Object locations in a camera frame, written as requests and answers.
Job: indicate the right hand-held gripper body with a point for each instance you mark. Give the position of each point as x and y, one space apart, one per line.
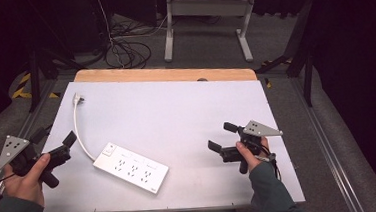
261 129

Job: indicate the wooden table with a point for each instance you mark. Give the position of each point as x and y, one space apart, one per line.
160 75

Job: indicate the white table cover board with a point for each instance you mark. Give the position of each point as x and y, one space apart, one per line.
177 120

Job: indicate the aluminium floor rail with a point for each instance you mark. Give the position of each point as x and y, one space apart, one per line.
27 125
329 149

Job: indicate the white power plug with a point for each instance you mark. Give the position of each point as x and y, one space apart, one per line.
77 99

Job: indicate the black metal stand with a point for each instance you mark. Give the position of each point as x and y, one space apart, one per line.
308 77
34 83

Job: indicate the person's right hand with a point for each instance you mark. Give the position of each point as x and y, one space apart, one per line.
251 158

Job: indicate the person's left hand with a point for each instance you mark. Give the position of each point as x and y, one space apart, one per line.
24 184

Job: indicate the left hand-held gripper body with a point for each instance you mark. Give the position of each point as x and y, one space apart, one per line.
12 150

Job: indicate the white power strip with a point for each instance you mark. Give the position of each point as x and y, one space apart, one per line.
131 166

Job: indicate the white frame desk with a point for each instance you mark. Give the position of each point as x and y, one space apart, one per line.
207 7

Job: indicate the yellow black floor tape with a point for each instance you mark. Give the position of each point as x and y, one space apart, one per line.
54 94
22 84
268 83

